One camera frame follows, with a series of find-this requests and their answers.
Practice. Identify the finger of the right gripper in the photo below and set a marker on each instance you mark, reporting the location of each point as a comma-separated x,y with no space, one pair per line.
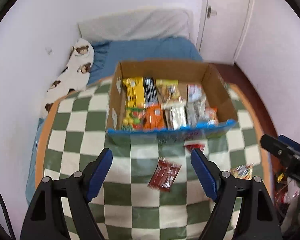
289,142
276,148

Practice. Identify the white silver snack packet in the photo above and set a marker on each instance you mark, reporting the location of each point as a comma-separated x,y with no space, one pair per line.
176,116

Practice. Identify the grey white pillow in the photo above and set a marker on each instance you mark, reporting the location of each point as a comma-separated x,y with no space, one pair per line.
139,24

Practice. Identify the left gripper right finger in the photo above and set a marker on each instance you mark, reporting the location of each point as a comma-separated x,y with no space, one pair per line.
219,186

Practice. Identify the blue bed sheet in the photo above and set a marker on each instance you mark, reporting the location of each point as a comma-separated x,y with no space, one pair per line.
145,52

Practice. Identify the orange red snack packet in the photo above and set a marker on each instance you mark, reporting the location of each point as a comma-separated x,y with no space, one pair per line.
210,116

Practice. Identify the yellow panda snack packet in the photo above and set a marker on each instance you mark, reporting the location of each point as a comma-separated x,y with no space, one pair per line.
242,172

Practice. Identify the white door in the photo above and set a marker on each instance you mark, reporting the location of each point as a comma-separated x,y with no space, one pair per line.
220,37

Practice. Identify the door handle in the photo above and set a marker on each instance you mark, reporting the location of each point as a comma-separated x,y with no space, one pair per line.
211,12

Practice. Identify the dark red snack packet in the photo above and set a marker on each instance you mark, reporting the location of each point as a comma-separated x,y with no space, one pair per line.
164,175

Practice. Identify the yellow biscuit ball packet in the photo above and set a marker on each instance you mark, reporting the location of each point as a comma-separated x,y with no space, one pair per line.
168,92

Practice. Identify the red silver snack packet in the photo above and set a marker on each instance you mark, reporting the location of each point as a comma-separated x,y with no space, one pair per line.
194,92

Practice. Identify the white grey snack packet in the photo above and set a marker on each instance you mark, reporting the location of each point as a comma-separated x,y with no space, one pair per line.
195,111

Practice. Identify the black silver striped packet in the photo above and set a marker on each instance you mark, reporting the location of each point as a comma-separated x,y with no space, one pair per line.
150,92

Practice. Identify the colourful candy bag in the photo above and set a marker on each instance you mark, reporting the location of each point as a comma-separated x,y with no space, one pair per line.
133,119

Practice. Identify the green white checkered mat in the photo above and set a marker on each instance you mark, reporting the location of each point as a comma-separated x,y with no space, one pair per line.
126,208

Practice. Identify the cardboard box blue rim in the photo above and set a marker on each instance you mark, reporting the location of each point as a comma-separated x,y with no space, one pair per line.
186,72

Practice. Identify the bear print bolster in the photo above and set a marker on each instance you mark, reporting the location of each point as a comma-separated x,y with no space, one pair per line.
74,77

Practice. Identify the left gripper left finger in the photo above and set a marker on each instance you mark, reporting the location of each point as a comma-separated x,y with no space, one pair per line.
81,188

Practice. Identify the small red packet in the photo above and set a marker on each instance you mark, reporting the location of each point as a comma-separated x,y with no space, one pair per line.
191,147

